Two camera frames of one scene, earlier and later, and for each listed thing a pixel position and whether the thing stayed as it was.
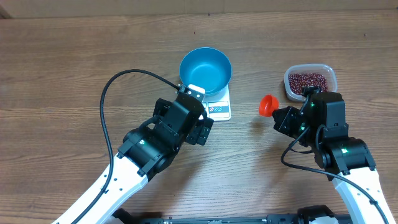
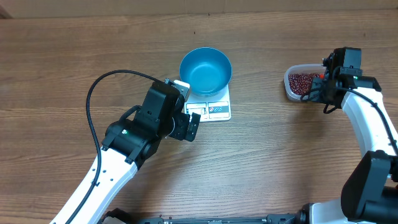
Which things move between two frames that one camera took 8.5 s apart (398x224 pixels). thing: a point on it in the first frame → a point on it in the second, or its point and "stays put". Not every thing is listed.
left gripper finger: x=207 y=126 → x=193 y=126
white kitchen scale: x=218 y=106 stays put
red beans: x=297 y=81 stays put
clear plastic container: x=298 y=76 stays put
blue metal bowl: x=206 y=68 stays put
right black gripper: x=285 y=123 → x=322 y=100
